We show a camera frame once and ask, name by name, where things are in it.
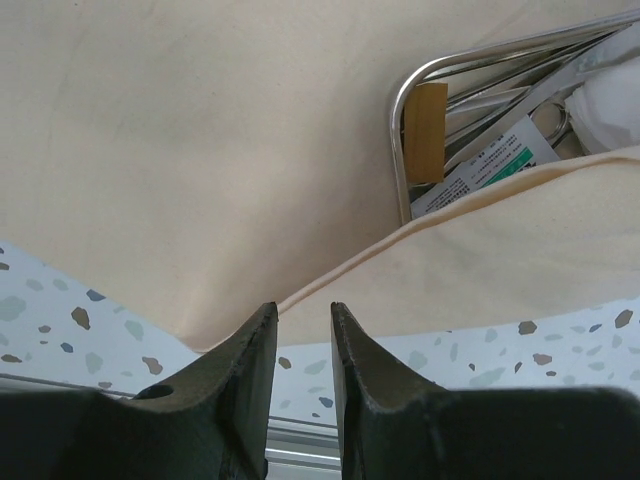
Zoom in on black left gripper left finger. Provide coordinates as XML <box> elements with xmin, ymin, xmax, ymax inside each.
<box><xmin>1</xmin><ymin>303</ymin><xmax>278</xmax><ymax>479</ymax></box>

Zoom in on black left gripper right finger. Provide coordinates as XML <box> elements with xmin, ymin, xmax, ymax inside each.
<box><xmin>331</xmin><ymin>302</ymin><xmax>639</xmax><ymax>479</ymax></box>

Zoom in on beige wooden board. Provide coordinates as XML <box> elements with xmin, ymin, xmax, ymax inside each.
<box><xmin>1</xmin><ymin>1</ymin><xmax>635</xmax><ymax>348</ymax></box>

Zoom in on green white sachet packet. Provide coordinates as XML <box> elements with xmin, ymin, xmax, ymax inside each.
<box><xmin>410</xmin><ymin>117</ymin><xmax>560</xmax><ymax>219</ymax></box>

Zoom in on brown adhesive bandage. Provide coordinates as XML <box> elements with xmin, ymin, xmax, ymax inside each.
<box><xmin>403</xmin><ymin>83</ymin><xmax>448</xmax><ymax>184</ymax></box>

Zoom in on small metal scissors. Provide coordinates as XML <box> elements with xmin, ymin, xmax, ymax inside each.
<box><xmin>529</xmin><ymin>100</ymin><xmax>572</xmax><ymax>148</ymax></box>

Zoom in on stainless steel tray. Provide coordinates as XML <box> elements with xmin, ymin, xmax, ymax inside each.
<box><xmin>389</xmin><ymin>10</ymin><xmax>639</xmax><ymax>223</ymax></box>

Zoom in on white gauze pad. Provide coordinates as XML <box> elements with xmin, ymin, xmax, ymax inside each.
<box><xmin>565</xmin><ymin>58</ymin><xmax>639</xmax><ymax>154</ymax></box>

